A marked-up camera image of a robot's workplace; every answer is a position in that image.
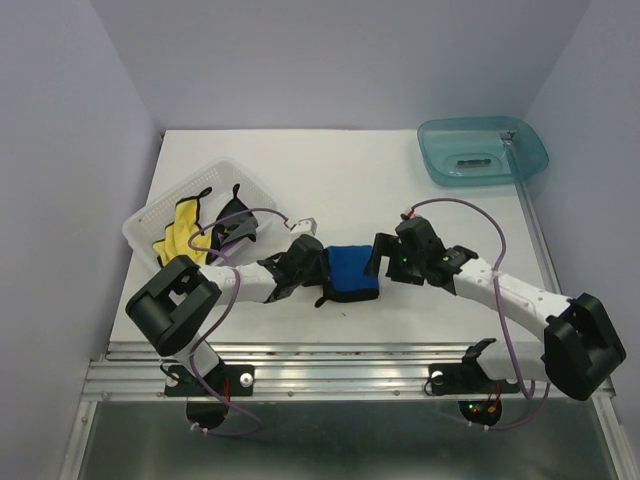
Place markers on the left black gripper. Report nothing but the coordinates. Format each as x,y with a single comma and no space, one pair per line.
320,274

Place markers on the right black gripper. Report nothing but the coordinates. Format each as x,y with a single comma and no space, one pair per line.
383,245

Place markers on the blue and black towel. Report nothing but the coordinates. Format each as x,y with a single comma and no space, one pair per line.
345,279

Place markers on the purple and grey towel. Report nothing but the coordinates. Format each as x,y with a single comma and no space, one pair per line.
234,223

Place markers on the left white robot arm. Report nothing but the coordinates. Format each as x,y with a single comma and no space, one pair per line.
171,307

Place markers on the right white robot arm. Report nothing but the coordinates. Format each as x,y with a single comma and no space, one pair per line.
576,347

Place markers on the teal plastic tub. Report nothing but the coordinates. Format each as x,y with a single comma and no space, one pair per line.
481,151

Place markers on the yellow towel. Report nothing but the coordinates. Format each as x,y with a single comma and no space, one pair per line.
181,236

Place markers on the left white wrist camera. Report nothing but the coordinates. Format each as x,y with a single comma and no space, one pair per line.
307,226

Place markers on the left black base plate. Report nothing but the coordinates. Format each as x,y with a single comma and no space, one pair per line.
229,381

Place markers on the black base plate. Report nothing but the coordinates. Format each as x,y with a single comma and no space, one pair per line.
229,381
466,376

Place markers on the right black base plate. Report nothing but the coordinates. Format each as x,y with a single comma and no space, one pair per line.
466,376

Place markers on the aluminium mounting rail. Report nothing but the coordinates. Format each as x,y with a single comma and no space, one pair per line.
283,371

